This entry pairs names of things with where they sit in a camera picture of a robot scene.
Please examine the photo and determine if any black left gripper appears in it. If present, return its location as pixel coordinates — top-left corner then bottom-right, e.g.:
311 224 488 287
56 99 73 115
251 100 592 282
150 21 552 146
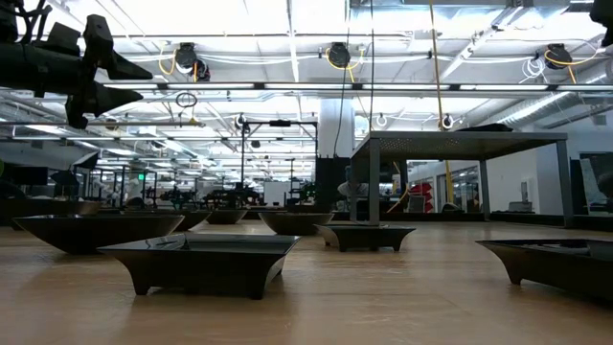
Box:
0 13 153 129

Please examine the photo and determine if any black leaf-shaped mini plate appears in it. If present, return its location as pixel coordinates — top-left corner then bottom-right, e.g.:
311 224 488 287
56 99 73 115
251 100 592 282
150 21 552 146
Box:
258 211 335 237
205 208 249 226
12 213 186 256

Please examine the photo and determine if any black cabinet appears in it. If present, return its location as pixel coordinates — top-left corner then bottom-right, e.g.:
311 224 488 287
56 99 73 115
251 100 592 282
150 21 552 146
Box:
314 156 352 213

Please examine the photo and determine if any red bin rack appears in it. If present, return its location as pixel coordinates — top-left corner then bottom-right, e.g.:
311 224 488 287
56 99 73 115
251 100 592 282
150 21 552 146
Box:
407 181 435 214

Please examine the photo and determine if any grey perforated metal riser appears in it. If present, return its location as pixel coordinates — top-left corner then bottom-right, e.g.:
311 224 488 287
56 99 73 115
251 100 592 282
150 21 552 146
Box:
348 130 575 228

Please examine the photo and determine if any black ceiling cable reel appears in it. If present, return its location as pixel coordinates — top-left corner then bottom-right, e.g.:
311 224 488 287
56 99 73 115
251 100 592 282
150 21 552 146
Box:
173 41 212 82
545 42 574 71
327 41 352 69

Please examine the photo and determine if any black background rig frame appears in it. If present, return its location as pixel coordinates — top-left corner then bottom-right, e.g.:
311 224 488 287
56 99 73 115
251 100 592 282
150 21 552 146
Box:
240 119 319 193

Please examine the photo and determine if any black hanging cable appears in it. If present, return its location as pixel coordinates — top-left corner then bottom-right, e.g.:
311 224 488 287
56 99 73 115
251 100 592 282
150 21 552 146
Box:
368 0 376 133

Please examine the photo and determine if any yellow hanging cable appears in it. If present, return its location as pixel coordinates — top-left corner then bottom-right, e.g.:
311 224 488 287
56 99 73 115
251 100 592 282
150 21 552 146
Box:
427 0 456 206

